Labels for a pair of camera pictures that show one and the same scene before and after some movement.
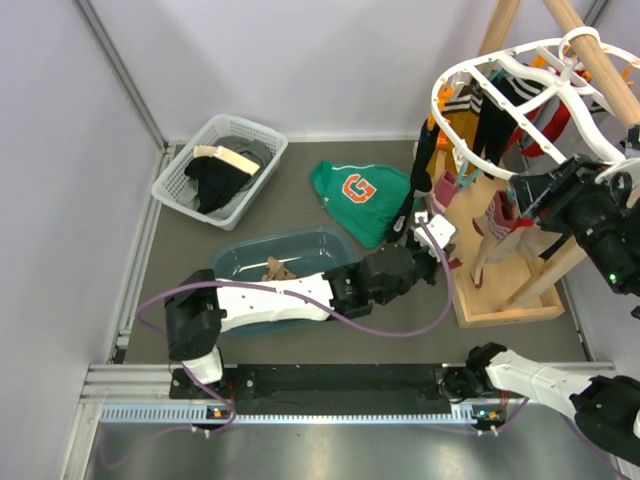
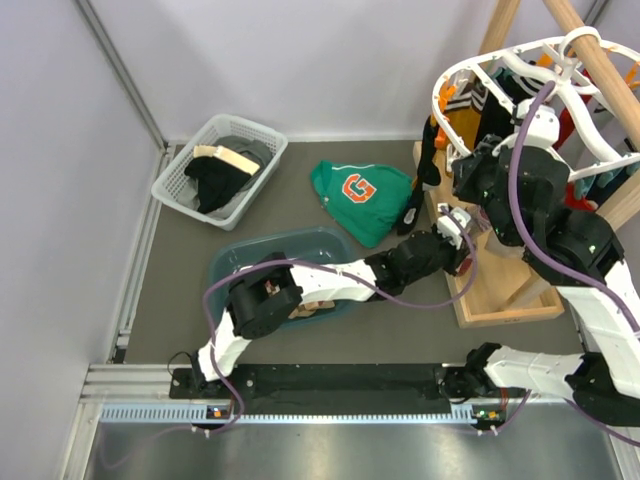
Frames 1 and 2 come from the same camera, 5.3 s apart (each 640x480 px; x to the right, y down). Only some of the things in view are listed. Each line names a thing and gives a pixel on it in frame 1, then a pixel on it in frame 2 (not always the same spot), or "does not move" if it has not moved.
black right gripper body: [579, 200] to [476, 182]
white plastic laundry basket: [169, 186] does not move
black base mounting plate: [329, 389] does not move
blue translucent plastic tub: [281, 253] does not move
